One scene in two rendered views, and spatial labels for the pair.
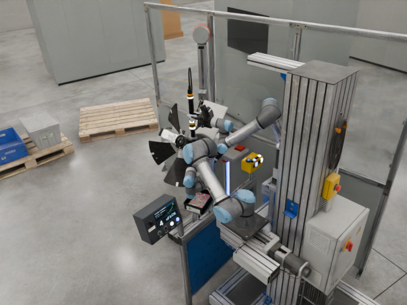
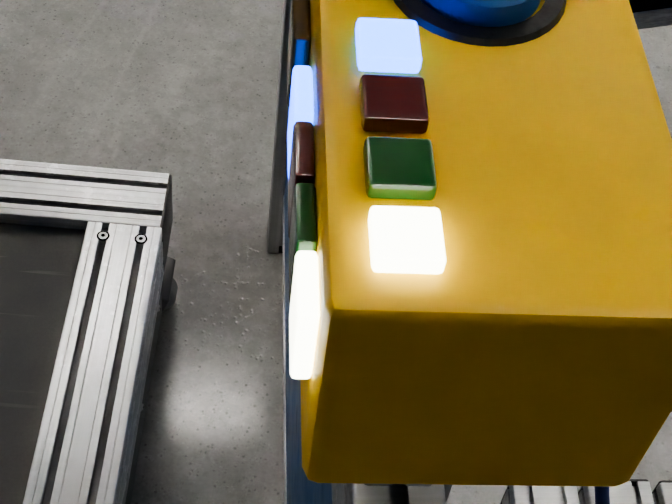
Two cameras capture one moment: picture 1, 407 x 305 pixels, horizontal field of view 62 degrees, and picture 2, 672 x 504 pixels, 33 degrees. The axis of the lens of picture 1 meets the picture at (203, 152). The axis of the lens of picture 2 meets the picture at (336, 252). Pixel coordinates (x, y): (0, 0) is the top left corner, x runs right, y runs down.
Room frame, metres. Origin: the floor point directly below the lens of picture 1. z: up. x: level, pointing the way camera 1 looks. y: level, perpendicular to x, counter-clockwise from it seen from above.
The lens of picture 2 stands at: (2.39, -0.61, 1.29)
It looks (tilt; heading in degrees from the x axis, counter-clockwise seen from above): 51 degrees down; 128
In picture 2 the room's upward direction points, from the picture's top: 8 degrees clockwise
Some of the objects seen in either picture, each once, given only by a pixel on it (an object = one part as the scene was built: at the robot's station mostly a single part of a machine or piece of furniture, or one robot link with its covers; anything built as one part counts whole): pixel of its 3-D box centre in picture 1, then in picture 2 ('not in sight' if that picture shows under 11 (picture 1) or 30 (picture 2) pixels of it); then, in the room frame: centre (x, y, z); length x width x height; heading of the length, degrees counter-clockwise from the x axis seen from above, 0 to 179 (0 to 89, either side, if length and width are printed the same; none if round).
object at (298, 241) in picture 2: not in sight; (302, 246); (2.25, -0.45, 1.04); 0.02 x 0.01 x 0.03; 136
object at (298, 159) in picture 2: not in sight; (301, 182); (2.24, -0.44, 1.04); 0.02 x 0.01 x 0.03; 136
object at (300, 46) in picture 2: not in sight; (298, 52); (2.20, -0.40, 1.04); 0.02 x 0.01 x 0.03; 136
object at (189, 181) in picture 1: (189, 179); not in sight; (1.89, 0.11, 1.17); 0.11 x 0.08 x 0.09; 173
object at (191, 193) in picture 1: (192, 189); not in sight; (1.90, 0.09, 1.08); 0.11 x 0.08 x 0.11; 123
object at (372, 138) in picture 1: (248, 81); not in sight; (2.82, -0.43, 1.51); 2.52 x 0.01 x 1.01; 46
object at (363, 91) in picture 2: not in sight; (393, 103); (2.25, -0.42, 1.08); 0.02 x 0.02 x 0.01; 46
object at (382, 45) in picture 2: not in sight; (387, 45); (2.24, -0.40, 1.08); 0.02 x 0.02 x 0.01; 46
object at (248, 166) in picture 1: (251, 163); (461, 205); (2.26, -0.39, 1.02); 0.16 x 0.10 x 0.11; 136
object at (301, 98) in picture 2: not in sight; (299, 124); (2.22, -0.42, 1.04); 0.02 x 0.01 x 0.03; 136
